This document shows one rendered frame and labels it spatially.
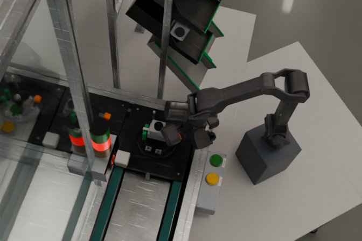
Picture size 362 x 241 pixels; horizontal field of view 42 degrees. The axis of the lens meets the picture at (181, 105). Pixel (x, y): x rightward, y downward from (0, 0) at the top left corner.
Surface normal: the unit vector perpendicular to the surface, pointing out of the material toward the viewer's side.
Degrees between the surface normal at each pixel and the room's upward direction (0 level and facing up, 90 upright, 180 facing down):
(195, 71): 45
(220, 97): 29
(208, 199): 0
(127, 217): 0
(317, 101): 0
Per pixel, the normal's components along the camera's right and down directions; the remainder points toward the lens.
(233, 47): 0.08, -0.46
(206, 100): -0.40, -0.41
